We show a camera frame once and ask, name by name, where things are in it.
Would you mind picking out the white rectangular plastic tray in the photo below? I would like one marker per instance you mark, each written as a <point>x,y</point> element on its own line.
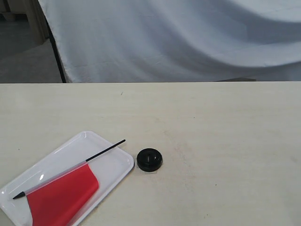
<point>109,168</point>

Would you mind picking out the small red flag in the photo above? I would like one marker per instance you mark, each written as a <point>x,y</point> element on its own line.
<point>57,200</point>

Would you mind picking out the black round base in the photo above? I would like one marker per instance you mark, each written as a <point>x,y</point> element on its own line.
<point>149,160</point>

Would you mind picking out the white draped backdrop cloth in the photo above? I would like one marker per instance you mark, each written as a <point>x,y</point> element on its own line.
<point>176,40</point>

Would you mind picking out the black backdrop stand pole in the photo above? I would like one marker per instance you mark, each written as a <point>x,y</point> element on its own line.
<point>56,54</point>

